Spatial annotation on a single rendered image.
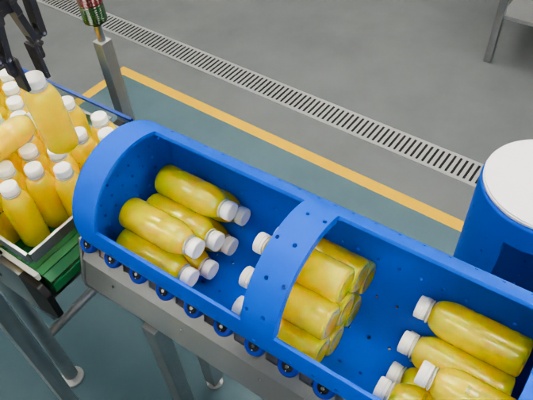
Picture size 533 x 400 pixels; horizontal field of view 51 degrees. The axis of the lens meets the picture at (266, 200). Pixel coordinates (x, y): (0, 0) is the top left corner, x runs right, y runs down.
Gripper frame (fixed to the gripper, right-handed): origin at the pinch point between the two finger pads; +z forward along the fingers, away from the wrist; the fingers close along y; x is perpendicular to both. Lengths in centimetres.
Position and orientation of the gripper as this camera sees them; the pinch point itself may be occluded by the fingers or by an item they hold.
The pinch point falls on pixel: (28, 67)
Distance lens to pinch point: 113.0
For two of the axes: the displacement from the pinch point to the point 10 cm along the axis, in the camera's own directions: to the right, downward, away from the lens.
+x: -8.2, -4.4, 3.8
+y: 5.8, -6.6, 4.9
